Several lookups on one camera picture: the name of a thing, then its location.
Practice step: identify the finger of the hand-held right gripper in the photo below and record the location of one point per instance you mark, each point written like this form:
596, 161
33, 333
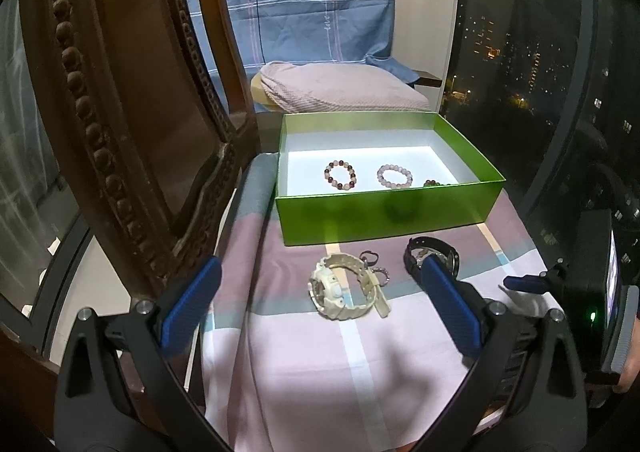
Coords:
525, 282

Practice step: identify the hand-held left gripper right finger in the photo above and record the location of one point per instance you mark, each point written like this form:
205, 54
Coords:
450, 302

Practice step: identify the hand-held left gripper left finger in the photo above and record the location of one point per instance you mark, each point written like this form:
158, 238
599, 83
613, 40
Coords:
192, 302

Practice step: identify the black wristwatch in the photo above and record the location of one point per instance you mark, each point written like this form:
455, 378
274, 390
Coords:
412, 257

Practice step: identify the green cardboard box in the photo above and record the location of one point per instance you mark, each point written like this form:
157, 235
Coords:
375, 217

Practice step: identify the cream plastic wristwatch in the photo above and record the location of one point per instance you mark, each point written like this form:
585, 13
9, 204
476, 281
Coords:
325, 289

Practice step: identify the person's right hand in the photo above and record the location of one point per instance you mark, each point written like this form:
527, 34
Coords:
631, 372

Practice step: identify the pink plaid cloth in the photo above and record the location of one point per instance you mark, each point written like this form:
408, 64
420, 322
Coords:
300, 372

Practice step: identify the carved dark wooden chair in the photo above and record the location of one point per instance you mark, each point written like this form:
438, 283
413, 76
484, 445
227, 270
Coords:
125, 106

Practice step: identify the plain wooden armchair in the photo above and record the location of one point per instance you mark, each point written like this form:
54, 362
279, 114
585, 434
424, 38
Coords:
430, 78

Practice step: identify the pink seat cushion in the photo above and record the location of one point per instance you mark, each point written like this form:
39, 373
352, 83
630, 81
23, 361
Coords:
340, 86

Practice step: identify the white cabinet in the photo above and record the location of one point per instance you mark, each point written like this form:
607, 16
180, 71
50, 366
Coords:
425, 6

